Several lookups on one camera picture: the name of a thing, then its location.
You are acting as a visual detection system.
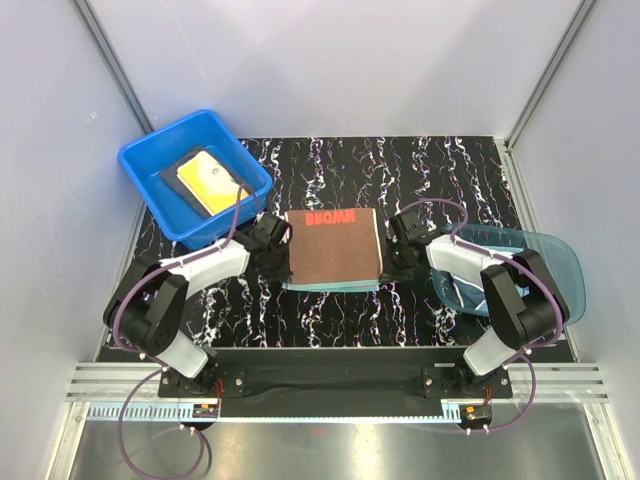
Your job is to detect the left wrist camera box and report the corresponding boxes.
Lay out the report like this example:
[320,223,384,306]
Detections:
[257,212,293,247]

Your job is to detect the aluminium front rail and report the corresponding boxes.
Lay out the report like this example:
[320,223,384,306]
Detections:
[66,363,608,424]

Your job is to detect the aluminium frame post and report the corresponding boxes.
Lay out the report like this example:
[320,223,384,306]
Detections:
[504,0,599,151]
[70,0,154,134]

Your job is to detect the yellow towel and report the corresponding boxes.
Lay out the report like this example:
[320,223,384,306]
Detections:
[177,150,248,216]

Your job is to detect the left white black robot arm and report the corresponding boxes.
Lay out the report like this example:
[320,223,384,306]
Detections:
[103,213,293,396]

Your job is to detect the left small connector board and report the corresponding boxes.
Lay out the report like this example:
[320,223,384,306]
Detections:
[192,403,220,419]

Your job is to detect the blue plastic bin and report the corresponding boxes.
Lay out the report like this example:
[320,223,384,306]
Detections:
[118,109,273,250]

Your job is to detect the right small connector board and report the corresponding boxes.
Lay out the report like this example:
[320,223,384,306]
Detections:
[461,404,493,423]

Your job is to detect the purple cable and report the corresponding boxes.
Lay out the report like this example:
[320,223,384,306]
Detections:
[110,183,264,476]
[399,198,561,431]

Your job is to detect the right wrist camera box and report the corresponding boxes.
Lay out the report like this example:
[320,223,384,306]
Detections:
[389,211,429,244]

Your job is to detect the blue striped towel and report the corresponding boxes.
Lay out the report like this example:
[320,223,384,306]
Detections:
[439,269,531,318]

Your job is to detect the left aluminium frame post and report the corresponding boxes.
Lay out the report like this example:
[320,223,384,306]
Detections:
[70,0,154,134]

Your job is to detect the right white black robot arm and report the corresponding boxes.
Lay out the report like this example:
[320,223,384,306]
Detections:
[380,210,570,397]

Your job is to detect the brown towel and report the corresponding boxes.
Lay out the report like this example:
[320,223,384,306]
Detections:
[283,208,382,293]

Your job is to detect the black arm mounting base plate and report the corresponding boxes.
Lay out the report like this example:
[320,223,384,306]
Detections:
[158,347,513,401]

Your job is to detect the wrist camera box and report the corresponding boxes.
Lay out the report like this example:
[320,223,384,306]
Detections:
[257,212,293,247]
[389,211,429,244]

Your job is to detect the right aluminium frame post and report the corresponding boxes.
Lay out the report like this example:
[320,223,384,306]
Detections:
[504,0,599,151]

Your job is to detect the dark grey-blue towel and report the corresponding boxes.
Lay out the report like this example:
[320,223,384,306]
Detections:
[159,147,252,219]

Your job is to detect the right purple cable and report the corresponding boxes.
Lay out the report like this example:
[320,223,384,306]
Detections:
[399,198,561,431]

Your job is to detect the small connector board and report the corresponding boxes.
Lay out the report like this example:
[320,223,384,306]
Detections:
[461,404,493,423]
[192,403,220,419]

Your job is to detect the translucent teal plastic basket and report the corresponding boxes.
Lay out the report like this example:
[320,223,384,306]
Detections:
[460,224,586,325]

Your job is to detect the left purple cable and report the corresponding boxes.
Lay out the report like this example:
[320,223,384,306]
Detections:
[110,183,264,476]

